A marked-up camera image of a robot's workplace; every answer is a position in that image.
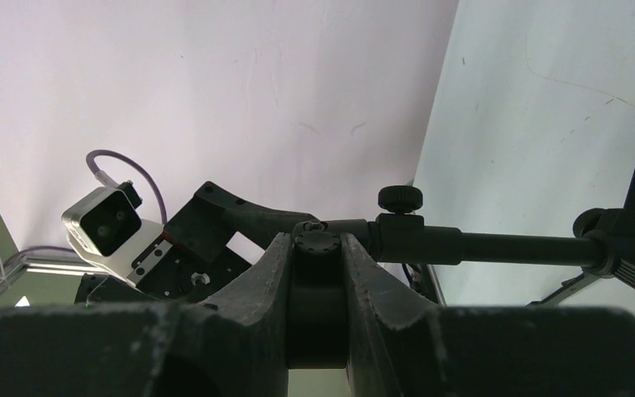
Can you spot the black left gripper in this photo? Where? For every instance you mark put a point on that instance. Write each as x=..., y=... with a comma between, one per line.
x=203, y=227

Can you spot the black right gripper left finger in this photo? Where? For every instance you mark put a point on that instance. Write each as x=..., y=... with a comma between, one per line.
x=231, y=344

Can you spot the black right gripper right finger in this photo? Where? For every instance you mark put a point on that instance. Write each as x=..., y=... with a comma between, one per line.
x=402, y=344

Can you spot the black shock-mount tripod stand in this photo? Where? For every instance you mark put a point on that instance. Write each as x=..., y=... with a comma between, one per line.
x=603, y=245

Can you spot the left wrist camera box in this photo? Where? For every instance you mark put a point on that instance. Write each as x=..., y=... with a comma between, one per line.
x=105, y=230

